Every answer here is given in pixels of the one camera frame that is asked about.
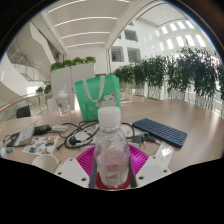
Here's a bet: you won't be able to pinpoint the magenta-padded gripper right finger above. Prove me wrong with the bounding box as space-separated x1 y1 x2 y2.
127 143 172 189

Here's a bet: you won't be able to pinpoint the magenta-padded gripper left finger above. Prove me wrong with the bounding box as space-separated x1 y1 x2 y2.
54 145 98 190

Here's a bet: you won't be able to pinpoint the clear water bottle white cap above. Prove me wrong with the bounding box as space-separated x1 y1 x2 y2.
94 106 131 189

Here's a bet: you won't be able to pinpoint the cream patterned mug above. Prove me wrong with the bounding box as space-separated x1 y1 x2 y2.
31 153 61 174

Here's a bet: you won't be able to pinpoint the flat round red coaster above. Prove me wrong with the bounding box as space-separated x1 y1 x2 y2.
95 173 132 191

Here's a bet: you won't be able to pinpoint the bunch of keys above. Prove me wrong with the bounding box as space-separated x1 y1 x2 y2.
133 131 158 146

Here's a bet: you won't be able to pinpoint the dark blue keyboard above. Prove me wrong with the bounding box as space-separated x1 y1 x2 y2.
131 117 188 149

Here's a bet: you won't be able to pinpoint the colourful sticker sheet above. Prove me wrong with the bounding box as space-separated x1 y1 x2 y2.
21 134 60 156

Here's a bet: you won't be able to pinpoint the small white box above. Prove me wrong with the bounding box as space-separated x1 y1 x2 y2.
51 124 69 132

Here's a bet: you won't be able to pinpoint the black power adapter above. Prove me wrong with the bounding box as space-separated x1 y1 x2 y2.
33 124 53 136

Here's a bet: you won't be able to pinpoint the tall clear bottle white lid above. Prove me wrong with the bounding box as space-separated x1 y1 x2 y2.
54 85 73 124

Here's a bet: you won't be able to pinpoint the black flat case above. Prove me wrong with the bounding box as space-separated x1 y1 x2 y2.
3 132 21 148

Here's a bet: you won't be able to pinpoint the green tote bag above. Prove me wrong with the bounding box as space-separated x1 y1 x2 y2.
73 74 122 122

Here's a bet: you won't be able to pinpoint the black chair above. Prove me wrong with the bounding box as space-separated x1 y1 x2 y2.
15 105 32 119

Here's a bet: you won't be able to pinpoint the planter with green plants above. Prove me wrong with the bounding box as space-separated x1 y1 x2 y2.
35 83 53 101

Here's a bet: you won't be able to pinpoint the wood-topped glass railing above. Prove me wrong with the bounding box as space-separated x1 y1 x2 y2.
0 93 41 121

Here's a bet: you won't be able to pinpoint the white cabinet with plants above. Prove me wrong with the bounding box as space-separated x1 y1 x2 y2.
49 55 97 98

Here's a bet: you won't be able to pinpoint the row of green hedge plants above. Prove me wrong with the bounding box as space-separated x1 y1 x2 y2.
112 46 224 114

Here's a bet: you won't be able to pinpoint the ceiling light strips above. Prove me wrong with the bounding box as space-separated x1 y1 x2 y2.
47 0 131 49

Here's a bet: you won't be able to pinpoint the black tangled cables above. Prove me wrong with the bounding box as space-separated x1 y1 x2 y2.
55 120 135 150

